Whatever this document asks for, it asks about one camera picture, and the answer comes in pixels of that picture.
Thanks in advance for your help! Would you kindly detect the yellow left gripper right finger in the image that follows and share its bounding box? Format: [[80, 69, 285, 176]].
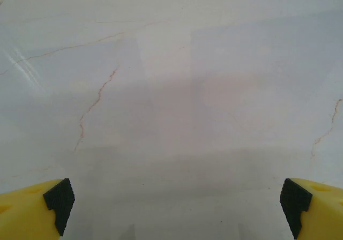
[[279, 177, 343, 240]]

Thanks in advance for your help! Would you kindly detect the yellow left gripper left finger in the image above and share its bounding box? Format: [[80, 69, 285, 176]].
[[0, 178, 76, 240]]

